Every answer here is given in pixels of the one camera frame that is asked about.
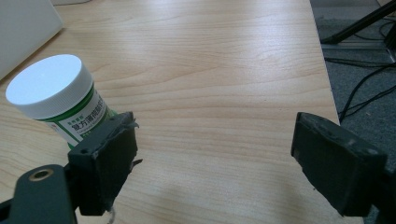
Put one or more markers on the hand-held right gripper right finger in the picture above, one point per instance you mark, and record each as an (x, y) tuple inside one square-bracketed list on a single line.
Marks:
[(336, 161)]

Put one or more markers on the black metal stand leg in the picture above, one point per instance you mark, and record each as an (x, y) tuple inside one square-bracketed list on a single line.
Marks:
[(358, 25)]

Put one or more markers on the white box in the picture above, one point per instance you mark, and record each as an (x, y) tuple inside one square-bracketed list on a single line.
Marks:
[(21, 28)]

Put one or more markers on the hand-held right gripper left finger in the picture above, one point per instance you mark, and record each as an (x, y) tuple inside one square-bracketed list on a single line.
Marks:
[(102, 161)]

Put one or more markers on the white green-labelled medicine jar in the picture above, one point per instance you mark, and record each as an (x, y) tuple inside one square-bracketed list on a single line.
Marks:
[(59, 96)]

